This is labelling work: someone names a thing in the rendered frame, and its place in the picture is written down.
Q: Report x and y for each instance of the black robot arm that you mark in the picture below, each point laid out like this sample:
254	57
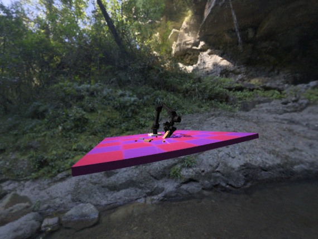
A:
172	115

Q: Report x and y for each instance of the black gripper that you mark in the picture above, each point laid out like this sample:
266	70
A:
171	128

